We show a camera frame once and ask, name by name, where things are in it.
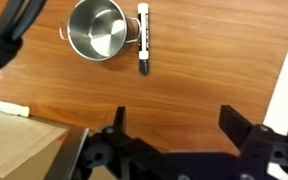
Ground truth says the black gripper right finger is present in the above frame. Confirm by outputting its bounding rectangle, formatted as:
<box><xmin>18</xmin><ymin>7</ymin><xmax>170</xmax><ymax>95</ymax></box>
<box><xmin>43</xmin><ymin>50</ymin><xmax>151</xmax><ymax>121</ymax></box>
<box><xmin>218</xmin><ymin>105</ymin><xmax>268</xmax><ymax>157</ymax></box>

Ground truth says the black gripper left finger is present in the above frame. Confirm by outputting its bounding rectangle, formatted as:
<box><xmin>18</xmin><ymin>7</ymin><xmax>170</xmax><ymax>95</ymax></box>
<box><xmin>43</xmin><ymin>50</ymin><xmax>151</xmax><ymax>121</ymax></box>
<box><xmin>100</xmin><ymin>106</ymin><xmax>141</xmax><ymax>157</ymax></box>

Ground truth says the black and white marker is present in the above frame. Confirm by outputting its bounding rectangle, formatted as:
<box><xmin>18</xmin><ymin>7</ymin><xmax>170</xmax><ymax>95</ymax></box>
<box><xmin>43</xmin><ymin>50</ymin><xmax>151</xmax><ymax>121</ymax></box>
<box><xmin>137</xmin><ymin>3</ymin><xmax>149</xmax><ymax>75</ymax></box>

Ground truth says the small steel pot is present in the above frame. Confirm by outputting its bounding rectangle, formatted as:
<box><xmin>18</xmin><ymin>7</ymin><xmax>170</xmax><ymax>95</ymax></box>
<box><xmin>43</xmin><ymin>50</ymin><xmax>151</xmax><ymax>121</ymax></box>
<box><xmin>58</xmin><ymin>0</ymin><xmax>142</xmax><ymax>62</ymax></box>

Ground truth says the wooden table top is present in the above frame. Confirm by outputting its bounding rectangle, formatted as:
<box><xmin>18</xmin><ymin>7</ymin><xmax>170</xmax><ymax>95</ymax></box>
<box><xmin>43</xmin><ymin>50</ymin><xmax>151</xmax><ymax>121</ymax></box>
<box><xmin>0</xmin><ymin>0</ymin><xmax>288</xmax><ymax>153</ymax></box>

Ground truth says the cardboard box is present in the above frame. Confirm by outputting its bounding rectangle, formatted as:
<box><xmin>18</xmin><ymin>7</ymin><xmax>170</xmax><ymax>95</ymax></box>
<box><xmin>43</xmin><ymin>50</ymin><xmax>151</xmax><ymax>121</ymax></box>
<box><xmin>0</xmin><ymin>101</ymin><xmax>68</xmax><ymax>180</ymax></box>

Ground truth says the black cable bundle sleeve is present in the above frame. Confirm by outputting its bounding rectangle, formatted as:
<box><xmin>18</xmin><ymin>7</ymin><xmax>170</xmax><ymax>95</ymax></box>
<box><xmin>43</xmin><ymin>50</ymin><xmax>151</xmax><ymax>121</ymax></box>
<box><xmin>0</xmin><ymin>0</ymin><xmax>47</xmax><ymax>69</ymax></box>

